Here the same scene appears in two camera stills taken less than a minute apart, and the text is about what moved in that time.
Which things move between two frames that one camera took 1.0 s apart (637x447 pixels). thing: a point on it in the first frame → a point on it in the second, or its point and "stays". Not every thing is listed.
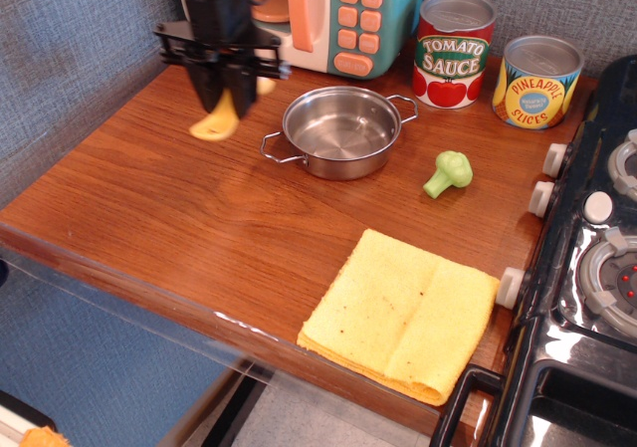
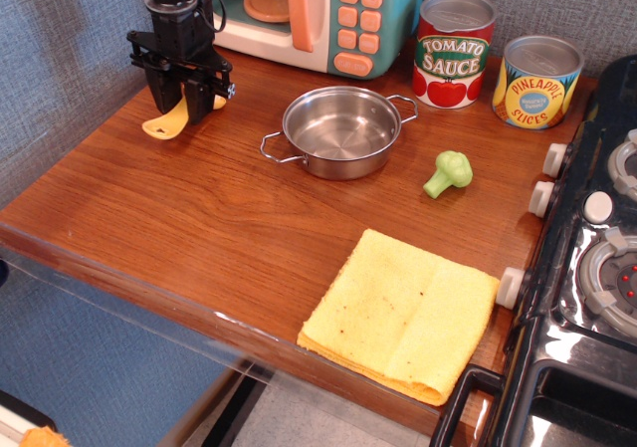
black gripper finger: [210, 83] → [166, 86]
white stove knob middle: [540, 197] stays
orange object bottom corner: [44, 437] stays
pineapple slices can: [536, 82] stays
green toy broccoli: [453, 168] stays
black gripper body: [216, 31] → [182, 40]
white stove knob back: [553, 158] stays
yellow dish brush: [223, 121] → [174, 119]
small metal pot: [342, 132] stays
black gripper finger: [244, 87] → [200, 99]
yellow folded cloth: [402, 317] stays
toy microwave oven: [361, 23] stays
